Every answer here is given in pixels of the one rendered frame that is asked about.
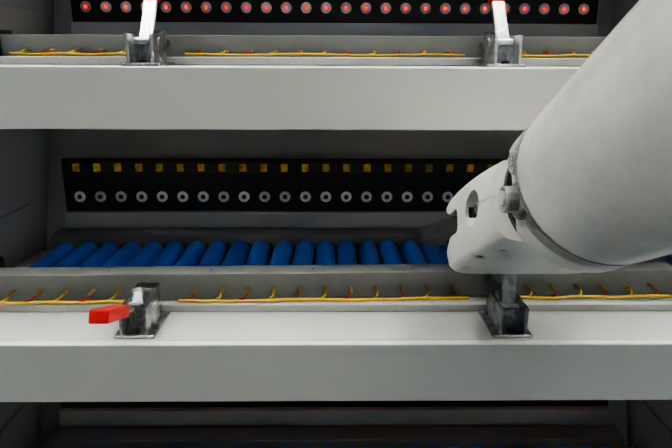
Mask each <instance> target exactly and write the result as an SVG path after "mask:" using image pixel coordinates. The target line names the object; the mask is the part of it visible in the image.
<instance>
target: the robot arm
mask: <svg viewBox="0 0 672 448"><path fill-rule="evenodd" d="M509 153H510V155H509V158H508V159H507V160H504V161H501V162H500V163H498V164H496V165H495V166H493V167H491V168H489V169H488V170H486V171H484V172H483V173H481V174H480V175H478V176H477V177H475V178H474V179H473V180H471V181H470V182H469V183H468V184H466V185H465V186H464V187H463V188H462V189H461V190H460V191H459V192H458V193H457V194H456V195H455V196H454V197H453V198H452V200H451V201H450V203H449V204H448V206H447V208H446V212H447V213H448V214H449V215H450V216H452V217H449V218H446V219H443V220H440V221H437V222H434V223H430V224H427V225H424V226H422V227H421V240H422V244H428V245H437V246H443V245H446V249H447V255H448V261H449V266H450V267H451V268H452V269H453V270H455V271H457V272H460V273H471V274H570V273H582V272H586V273H602V272H607V271H613V270H617V269H621V268H624V267H627V266H631V265H634V264H638V263H641V262H645V261H648V260H651V259H655V258H658V257H662V256H665V255H669V254H672V0H639V1H638V2H637V3H636V4H635V5H634V6H633V8H632V9H631V10H630V11H629V12H628V13H627V14H626V16H625V17H624V18H623V19H622V20H621V21H620V22H619V24H618V25H617V26H616V27H615V28H614V29H613V30H612V32H611V33H610V34H609V35H608V36H607V37H606V38H605V40H604V41H603V42H602V43H601V44H600V45H599V46H598V47H597V49H596V50H595V51H594V52H593V53H592V54H591V55H590V57H589V58H588V59H587V60H586V61H585V62H584V63H583V65H582V66H581V67H580V68H579V69H578V70H577V71H576V73H575V74H574V75H573V76H572V77H571V78H570V79H569V81H568V82H567V83H566V84H565V85H564V86H563V87H562V88H561V90H560V91H559V92H558V93H557V94H556V95H555V96H554V98H553V99H552V100H551V101H550V102H549V103H548V104H547V106H546V107H545V108H544V109H543V110H542V111H541V112H540V114H539V115H538V116H537V117H536V118H535V119H534V120H533V122H532V123H531V124H530V125H529V126H528V128H527V129H526V130H525V131H524V132H523V133H522V134H521V135H520V137H519V138H518V139H517V140H516V141H515V142H514V144H513V145H512V147H511V148H510V150H509Z"/></svg>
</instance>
